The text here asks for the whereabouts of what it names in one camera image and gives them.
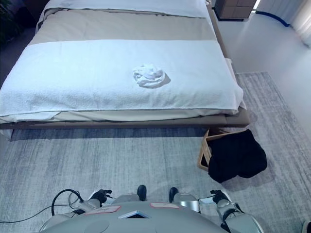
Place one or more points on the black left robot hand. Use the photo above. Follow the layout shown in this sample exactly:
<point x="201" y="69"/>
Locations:
<point x="100" y="195"/>

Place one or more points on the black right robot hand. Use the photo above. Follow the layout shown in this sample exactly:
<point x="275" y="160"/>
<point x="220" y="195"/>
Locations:
<point x="219" y="195"/>

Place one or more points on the white clothes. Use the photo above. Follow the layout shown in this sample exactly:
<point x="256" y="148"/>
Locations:
<point x="149" y="75"/>

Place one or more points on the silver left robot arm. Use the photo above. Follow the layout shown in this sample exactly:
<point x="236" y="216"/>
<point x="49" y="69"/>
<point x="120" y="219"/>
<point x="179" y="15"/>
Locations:
<point x="82" y="208"/>

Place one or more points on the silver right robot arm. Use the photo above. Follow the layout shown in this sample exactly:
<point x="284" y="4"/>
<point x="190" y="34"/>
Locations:
<point x="233" y="213"/>

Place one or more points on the black fabric basket liner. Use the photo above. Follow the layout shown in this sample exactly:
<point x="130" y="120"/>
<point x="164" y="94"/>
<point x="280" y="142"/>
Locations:
<point x="236" y="155"/>

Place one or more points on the wooden laundry basket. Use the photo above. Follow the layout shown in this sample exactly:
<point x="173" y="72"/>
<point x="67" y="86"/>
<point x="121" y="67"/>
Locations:
<point x="203" y="150"/>

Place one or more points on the bed with beige sheet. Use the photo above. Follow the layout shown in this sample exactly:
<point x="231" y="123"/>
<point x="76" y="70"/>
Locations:
<point x="218" y="122"/>

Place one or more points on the white terry bed blanket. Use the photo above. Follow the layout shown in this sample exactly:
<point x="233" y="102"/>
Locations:
<point x="97" y="77"/>

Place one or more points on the white bed sheet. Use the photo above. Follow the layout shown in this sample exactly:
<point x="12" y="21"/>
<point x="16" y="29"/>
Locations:
<point x="136" y="6"/>

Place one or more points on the silver right robot leg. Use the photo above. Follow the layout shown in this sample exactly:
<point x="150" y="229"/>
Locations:
<point x="184" y="199"/>

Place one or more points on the silver robot leg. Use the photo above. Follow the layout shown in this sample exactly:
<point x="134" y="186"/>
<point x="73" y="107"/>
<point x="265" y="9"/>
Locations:
<point x="184" y="199"/>
<point x="141" y="191"/>

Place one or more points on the silver left robot leg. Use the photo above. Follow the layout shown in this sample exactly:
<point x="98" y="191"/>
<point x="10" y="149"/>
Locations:
<point x="141" y="191"/>

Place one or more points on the grey robot torso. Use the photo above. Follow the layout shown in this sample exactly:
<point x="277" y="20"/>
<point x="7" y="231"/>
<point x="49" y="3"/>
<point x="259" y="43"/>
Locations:
<point x="145" y="221"/>

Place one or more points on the beige duvet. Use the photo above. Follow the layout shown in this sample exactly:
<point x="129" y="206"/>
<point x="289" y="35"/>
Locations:
<point x="126" y="26"/>

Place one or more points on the brown wooden nightstand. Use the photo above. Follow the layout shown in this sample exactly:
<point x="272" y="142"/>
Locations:
<point x="234" y="8"/>

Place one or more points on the blue floor tube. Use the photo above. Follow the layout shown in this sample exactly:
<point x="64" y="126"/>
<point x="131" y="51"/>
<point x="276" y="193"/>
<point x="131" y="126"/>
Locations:
<point x="274" y="15"/>

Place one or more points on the white curtain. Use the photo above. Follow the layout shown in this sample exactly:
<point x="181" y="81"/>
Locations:
<point x="302" y="19"/>

